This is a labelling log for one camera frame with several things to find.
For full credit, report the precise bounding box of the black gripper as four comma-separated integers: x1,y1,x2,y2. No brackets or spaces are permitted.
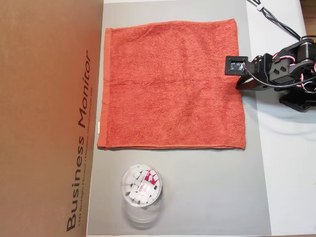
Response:
236,53,271,91

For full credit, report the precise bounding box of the orange terry towel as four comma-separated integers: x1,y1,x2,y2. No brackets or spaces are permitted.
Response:
96,18,247,151

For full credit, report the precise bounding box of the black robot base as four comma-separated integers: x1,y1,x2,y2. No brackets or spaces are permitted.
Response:
278,91,316,113

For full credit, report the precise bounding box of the grey table mat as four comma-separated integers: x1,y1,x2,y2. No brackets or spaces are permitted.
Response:
86,2,272,236

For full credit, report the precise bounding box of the red white paper label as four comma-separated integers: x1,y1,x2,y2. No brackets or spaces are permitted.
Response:
139,170,160,198

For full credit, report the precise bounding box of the clear plastic jar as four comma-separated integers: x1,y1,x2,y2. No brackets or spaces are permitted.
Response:
120,164,165,229

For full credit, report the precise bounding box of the brown cardboard monitor box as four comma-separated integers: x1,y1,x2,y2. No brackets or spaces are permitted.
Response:
0,0,104,237

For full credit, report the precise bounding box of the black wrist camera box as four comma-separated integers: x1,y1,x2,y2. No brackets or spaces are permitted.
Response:
225,55,248,76

